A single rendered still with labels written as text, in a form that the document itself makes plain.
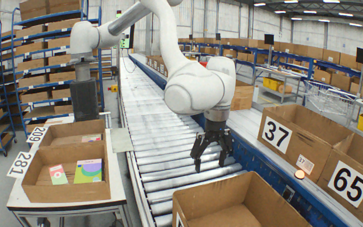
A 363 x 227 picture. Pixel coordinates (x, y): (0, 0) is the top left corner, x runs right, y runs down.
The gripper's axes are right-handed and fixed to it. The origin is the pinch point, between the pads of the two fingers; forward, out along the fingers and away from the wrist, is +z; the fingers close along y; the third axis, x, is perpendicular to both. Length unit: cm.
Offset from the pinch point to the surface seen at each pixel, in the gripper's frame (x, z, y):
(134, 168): -19.9, 11.1, 28.0
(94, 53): -265, -32, 66
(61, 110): -167, 27, 105
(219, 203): 16.6, 4.8, 3.9
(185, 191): 16.3, -5.9, 17.2
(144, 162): -24.6, 11.5, 22.5
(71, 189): -1, 3, 55
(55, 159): -28, 7, 70
